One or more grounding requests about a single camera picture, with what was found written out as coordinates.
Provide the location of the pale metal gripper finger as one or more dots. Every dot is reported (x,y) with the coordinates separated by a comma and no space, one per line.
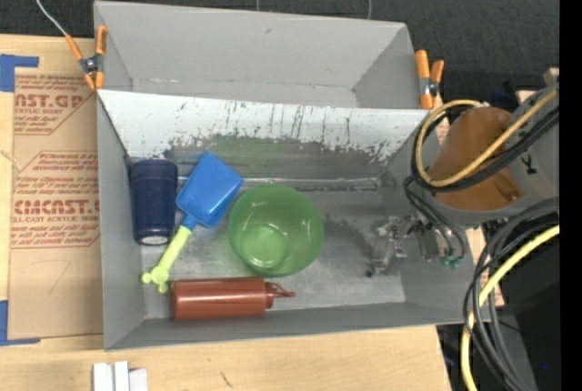
(384,256)
(392,230)

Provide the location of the green clear plastic cup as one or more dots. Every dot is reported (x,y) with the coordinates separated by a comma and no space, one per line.
(275,230)

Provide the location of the red-brown squeeze bottle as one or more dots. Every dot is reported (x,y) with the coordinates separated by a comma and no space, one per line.
(218,298)

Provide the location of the grey metal bin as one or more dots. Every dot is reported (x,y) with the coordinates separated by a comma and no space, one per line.
(345,62)

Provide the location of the dark blue cup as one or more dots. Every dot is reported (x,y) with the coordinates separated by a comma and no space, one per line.
(153,198)

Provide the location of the brown cardboard board red print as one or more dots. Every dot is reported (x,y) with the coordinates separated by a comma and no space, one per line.
(54,271)

